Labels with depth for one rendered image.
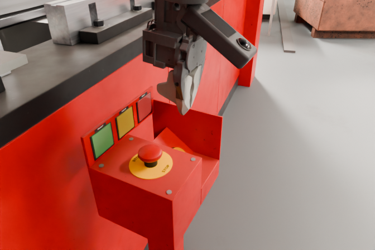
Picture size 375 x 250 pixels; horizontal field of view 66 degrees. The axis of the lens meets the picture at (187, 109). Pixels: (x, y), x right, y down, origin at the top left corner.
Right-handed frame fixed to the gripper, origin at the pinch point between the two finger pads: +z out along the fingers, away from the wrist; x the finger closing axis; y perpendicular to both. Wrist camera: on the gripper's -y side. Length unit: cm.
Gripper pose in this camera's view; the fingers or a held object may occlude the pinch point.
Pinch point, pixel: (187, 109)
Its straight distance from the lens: 51.9
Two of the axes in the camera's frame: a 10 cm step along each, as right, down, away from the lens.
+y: -8.9, -3.0, 3.4
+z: -0.8, 8.4, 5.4
